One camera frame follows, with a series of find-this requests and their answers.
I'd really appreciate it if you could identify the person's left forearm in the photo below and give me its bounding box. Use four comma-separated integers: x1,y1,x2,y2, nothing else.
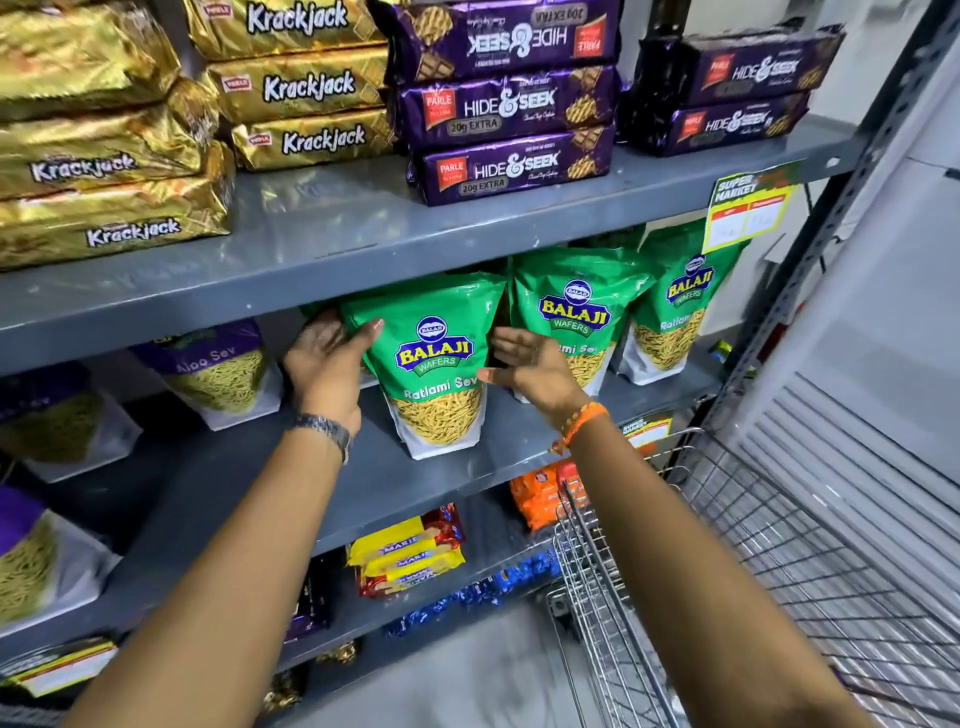
63,431,354,728

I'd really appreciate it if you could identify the wire shopping cart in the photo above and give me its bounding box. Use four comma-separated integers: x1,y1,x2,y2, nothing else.
546,426,960,728

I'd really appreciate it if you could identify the yellow red biscuit packet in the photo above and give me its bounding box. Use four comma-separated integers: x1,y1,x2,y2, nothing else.
360,541,467,580
345,503,465,568
357,561,465,600

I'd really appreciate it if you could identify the person's left hand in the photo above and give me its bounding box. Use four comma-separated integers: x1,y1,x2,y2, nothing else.
283,306,385,434

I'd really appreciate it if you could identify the purple biscuit packet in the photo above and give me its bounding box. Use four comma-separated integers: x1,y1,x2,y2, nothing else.
407,122,618,208
636,24,847,111
621,90,813,159
392,64,621,153
369,0,625,84

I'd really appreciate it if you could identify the orange thread wristband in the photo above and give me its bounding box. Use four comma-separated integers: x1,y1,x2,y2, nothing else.
551,401,610,456

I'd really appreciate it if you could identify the orange snack packet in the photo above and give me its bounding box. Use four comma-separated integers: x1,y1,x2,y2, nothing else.
508,459,588,535

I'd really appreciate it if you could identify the grey metal shelf rack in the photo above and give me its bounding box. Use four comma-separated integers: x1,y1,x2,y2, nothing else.
0,0,960,728

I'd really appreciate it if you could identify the silver metal wrist bracelet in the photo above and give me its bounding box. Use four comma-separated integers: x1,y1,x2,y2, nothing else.
288,414,354,465

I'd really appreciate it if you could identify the white louvred cabinet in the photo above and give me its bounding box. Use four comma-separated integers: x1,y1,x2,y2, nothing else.
729,67,960,625

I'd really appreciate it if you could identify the row of blue biscuit packets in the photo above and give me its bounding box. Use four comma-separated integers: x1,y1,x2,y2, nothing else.
384,549,562,640

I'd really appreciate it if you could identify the purple snack pouch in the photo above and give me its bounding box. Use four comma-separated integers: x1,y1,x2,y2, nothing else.
0,486,123,640
0,361,144,485
131,318,285,432

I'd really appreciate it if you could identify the yellow shelf price label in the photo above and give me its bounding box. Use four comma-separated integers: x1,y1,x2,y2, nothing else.
0,636,120,700
621,411,675,453
702,159,805,255

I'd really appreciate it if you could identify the person's right hand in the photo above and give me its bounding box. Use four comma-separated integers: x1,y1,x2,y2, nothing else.
477,326,594,430

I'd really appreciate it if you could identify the stack of gold cracker packets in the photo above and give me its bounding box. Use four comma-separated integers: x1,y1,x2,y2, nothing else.
0,0,396,273

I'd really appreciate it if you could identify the person's right forearm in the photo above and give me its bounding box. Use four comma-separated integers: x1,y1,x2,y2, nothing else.
566,418,880,728

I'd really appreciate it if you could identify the dark purple chocolate packet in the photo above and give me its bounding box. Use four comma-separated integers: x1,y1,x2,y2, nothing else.
283,557,336,645

